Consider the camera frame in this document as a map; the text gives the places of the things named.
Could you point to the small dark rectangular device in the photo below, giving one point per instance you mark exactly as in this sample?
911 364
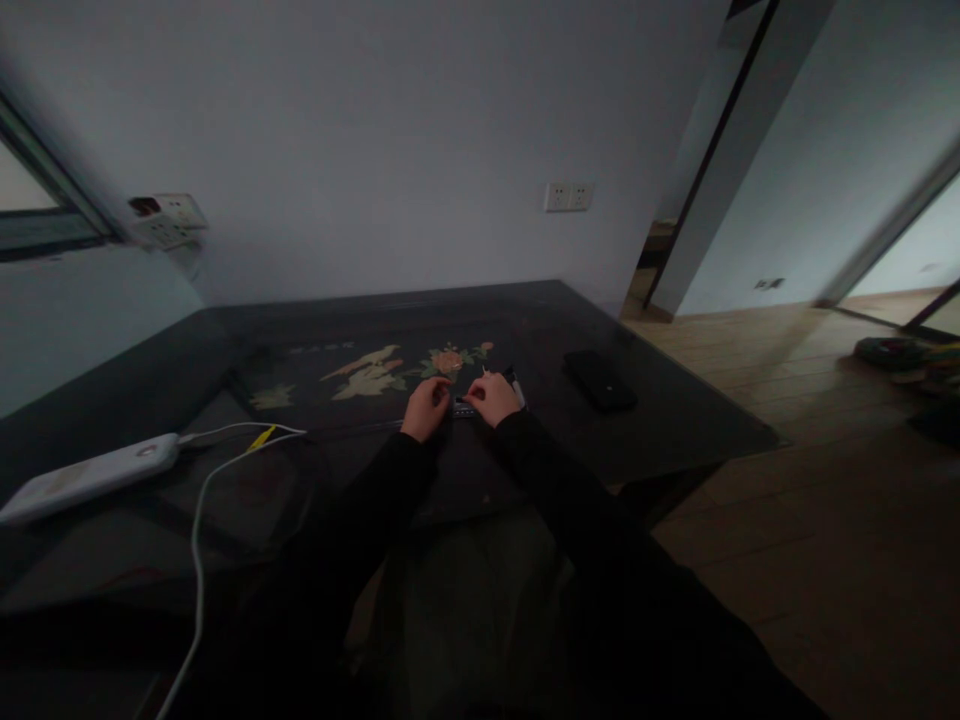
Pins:
463 409

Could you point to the window with dark frame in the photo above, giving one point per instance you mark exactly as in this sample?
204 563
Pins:
45 195

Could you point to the person's right fingers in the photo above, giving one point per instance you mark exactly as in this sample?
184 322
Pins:
480 391

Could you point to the person's right hand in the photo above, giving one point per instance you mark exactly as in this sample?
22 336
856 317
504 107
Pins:
495 399

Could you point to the black and white pen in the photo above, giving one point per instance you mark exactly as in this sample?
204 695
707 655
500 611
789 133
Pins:
519 390

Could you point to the black smartphone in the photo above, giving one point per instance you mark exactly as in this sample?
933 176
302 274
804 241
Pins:
599 380

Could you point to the person's legs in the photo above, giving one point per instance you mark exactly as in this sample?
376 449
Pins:
480 600

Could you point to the white wall socket with plugs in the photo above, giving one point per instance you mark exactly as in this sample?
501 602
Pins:
166 219

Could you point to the person's left fingers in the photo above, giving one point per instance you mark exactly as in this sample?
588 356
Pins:
441 390

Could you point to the pile of colourful shoes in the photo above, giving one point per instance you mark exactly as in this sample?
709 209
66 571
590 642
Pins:
911 367

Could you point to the dark doorway frame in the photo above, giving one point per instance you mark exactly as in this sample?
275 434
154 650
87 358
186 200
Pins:
705 157

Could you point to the person's left hand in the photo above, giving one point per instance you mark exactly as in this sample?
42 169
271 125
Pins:
424 409

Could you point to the white double wall socket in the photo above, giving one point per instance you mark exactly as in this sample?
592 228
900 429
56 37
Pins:
568 196

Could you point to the yellow clip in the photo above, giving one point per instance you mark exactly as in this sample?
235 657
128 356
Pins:
260 439

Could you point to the white power bank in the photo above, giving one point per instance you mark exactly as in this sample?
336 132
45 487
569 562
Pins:
88 474

